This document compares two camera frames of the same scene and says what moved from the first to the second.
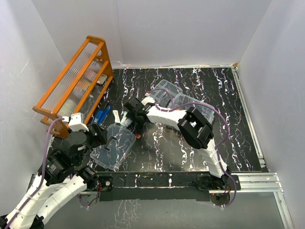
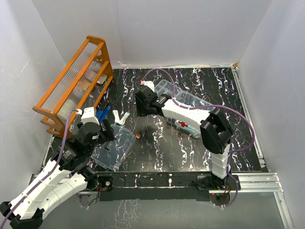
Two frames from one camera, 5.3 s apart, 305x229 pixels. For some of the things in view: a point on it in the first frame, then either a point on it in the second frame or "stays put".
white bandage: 116,117 stays put
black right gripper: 132,116 → 141,110
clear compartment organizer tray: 164,93 stays put
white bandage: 124,118 stays put
